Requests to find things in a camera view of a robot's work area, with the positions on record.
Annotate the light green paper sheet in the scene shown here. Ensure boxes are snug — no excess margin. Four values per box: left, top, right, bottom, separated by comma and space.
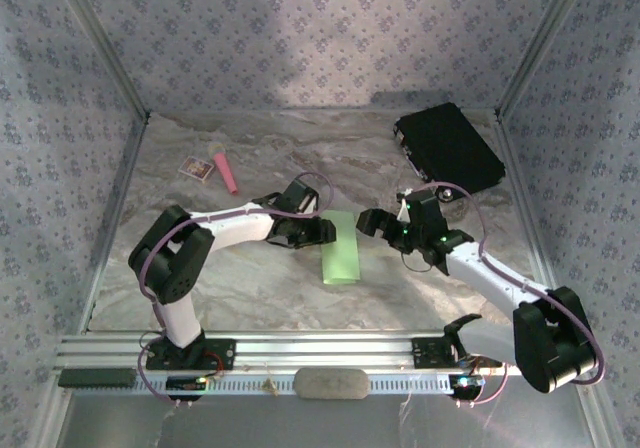
319, 210, 362, 287

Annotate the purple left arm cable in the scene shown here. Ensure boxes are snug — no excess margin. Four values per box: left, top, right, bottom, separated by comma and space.
137, 170, 335, 407

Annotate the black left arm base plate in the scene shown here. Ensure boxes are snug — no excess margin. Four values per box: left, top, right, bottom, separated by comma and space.
144, 337, 237, 372

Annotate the slotted cable duct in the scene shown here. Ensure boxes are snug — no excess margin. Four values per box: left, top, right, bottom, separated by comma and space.
134, 370, 509, 398

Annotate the pink toy microphone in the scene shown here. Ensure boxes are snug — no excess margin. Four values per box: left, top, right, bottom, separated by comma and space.
207, 141, 240, 197

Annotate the aluminium frame post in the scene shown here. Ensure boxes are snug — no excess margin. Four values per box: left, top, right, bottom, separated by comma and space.
495, 0, 599, 119

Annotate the small printed card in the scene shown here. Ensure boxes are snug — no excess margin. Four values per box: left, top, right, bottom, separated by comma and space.
178, 155, 216, 183

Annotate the thin black camera cable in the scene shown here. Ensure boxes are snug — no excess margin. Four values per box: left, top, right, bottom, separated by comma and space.
401, 253, 434, 274

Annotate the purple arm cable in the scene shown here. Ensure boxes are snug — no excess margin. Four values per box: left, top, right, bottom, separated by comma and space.
422, 181, 607, 408
137, 170, 335, 407

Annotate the long black bar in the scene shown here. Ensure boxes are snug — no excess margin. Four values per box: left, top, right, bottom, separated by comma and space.
58, 367, 137, 388

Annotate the aluminium side frame rail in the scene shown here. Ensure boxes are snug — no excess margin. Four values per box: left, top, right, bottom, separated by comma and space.
79, 112, 151, 334
494, 110, 556, 294

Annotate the grey metal sheet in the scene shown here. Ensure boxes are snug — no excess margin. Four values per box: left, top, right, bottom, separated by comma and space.
52, 392, 614, 448

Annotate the grey oval stone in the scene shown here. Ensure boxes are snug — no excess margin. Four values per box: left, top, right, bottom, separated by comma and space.
292, 367, 371, 400

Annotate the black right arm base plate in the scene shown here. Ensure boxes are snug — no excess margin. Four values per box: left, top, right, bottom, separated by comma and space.
411, 336, 501, 369

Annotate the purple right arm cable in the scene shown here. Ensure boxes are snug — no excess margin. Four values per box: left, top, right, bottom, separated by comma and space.
422, 181, 607, 408

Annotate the aluminium mounting rail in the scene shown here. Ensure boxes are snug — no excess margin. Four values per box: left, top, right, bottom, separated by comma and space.
55, 331, 521, 372

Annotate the black hard case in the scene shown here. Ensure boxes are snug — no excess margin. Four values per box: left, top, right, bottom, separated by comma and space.
393, 101, 507, 200

